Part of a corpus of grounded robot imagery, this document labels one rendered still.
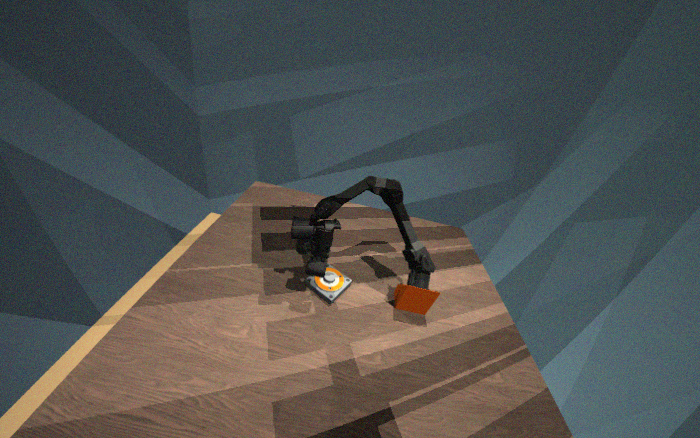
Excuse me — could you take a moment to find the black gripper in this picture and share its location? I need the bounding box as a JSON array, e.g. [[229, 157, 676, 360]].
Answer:
[[305, 237, 333, 278]]

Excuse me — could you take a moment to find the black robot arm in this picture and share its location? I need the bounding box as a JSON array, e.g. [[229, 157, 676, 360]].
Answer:
[[291, 176, 436, 290]]

